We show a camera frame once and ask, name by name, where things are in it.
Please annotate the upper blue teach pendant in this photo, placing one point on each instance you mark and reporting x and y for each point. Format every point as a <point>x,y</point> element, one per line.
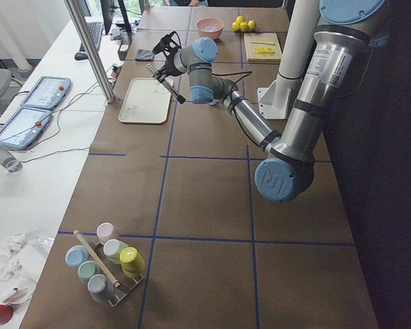
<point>47,93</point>

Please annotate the white bear tray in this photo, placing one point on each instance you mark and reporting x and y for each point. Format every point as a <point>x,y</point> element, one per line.
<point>146,102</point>

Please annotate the lemon slices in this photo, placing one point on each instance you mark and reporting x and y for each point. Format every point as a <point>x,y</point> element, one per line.
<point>264,50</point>

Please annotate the light blue plastic cup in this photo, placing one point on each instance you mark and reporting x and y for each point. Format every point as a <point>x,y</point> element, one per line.
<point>214,102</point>

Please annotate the grey folded cloth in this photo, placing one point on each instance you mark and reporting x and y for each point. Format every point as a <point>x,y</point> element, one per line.
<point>144,55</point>

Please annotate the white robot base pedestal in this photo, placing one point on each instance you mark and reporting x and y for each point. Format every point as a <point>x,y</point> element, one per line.
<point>276,101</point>

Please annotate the steel muddler with black tip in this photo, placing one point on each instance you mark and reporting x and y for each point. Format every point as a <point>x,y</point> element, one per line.
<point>167,85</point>

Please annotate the black keyboard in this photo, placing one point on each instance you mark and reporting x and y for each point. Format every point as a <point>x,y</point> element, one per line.
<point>95,29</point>

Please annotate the clear water bottle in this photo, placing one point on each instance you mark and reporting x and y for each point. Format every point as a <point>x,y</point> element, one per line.
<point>8,161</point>

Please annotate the pink cup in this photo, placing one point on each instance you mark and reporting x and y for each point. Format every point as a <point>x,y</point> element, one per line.
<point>107,231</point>

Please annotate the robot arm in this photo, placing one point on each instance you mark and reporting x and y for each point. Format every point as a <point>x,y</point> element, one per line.
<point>322,41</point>

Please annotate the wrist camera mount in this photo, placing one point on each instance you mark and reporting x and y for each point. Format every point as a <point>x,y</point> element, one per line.
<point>168,45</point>

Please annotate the yellow plastic knife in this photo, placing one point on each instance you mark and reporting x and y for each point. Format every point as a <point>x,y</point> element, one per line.
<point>262,42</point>

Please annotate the yellow-green cup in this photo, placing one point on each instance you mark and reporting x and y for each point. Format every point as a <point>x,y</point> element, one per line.
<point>132,263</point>

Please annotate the white cup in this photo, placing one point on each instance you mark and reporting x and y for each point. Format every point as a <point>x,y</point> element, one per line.
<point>112,250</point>

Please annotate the aluminium frame post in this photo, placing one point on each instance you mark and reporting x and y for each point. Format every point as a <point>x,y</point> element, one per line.
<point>79,21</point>

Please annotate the lower blue teach pendant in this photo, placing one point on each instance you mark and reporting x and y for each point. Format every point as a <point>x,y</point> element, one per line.
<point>24,127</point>

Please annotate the wire cup rack wooden handle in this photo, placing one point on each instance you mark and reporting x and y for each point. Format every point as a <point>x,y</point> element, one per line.
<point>123,286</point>

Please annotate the pink bowl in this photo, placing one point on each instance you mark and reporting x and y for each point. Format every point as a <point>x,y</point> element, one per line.
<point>212,35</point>

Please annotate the black computer mouse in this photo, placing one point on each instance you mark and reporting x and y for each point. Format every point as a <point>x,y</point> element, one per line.
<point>80,55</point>

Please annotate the grey cup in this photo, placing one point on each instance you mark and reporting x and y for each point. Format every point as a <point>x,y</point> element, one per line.
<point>100,288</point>

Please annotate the blue teach pendant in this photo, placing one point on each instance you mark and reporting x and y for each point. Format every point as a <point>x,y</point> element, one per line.
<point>24,127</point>
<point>47,93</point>

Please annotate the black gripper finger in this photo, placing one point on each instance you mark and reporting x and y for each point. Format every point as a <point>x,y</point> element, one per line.
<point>161,72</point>
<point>160,77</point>

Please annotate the pile of clear ice cubes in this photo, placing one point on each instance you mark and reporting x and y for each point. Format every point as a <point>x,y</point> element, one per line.
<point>209,26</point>

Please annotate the mint green cup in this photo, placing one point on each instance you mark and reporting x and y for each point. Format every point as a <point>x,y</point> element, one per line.
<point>87,270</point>

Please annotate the wooden cutting board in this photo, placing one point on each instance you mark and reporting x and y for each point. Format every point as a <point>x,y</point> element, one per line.
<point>253,57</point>

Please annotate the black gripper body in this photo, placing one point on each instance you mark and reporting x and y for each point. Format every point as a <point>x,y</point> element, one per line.
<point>168,64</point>

